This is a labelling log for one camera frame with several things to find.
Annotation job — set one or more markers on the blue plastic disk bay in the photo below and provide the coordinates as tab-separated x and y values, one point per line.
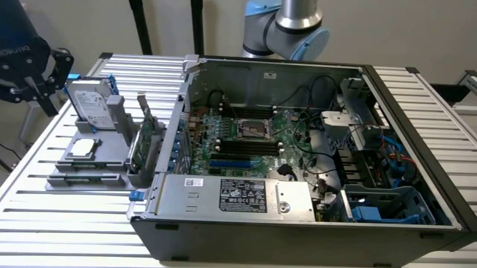
394	201

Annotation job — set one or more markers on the silver CPU chip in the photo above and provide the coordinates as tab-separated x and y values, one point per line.
86	147

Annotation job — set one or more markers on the aluminium profile rail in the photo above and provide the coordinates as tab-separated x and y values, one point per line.
465	92

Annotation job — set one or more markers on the open black PC case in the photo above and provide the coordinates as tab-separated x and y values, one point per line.
261	240

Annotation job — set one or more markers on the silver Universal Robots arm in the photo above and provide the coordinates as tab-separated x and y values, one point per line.
298	16

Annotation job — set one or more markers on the blue disk carrier bracket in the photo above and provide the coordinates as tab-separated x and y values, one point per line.
111	83

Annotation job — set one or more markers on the grey plastic parts rack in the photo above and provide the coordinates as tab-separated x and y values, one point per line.
111	142

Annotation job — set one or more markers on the green graphics card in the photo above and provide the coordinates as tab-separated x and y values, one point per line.
143	139

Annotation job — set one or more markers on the black frame post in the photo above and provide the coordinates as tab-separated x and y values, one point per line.
198	25
142	25

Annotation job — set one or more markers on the green RAM stick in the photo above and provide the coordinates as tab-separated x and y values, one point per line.
91	179
96	166

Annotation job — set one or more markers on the blue expansion slot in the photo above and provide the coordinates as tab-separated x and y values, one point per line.
229	163

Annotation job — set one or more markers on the grey power supply unit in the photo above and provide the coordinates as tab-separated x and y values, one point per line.
208	198

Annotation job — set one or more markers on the green motherboard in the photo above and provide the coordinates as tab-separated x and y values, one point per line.
223	131

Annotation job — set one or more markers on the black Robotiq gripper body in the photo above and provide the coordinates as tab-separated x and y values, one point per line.
21	64

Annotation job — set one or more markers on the metal drive cage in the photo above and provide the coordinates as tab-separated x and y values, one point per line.
354	111

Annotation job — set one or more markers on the silver hard disk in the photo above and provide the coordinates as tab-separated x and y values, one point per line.
91	106

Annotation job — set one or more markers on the black expansion slot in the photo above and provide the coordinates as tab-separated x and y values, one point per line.
231	171

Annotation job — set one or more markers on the metal CPU socket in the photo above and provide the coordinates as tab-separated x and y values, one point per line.
253	129

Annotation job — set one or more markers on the black RAM slot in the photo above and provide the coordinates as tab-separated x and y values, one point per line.
250	113
250	152
250	107
250	141
250	149
250	110
250	145
250	116

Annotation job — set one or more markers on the blue case latch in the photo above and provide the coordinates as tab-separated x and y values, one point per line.
135	195

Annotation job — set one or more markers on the white table leg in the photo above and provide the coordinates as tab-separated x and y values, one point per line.
28	123

